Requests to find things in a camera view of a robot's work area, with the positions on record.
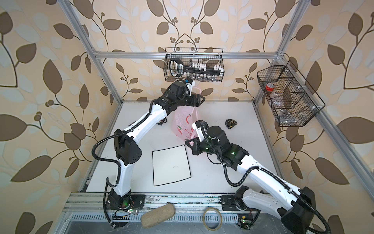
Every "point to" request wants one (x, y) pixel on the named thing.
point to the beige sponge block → (158, 215)
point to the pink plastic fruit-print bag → (183, 119)
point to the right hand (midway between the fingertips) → (186, 144)
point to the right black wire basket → (292, 100)
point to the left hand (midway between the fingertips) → (201, 96)
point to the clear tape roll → (204, 222)
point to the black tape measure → (230, 123)
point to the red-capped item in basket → (270, 87)
